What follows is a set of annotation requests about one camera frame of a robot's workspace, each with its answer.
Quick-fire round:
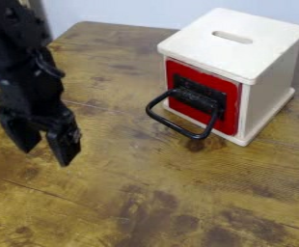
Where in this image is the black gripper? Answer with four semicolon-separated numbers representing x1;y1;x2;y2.
0;48;81;167

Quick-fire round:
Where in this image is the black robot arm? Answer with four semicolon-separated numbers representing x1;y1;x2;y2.
0;0;81;167

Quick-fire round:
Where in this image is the red drawer front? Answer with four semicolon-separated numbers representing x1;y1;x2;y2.
165;59;243;135

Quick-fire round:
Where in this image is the white wooden box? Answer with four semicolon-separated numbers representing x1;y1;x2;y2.
157;8;299;146

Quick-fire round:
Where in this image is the black metal drawer handle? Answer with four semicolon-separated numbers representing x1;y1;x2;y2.
145;74;227;140

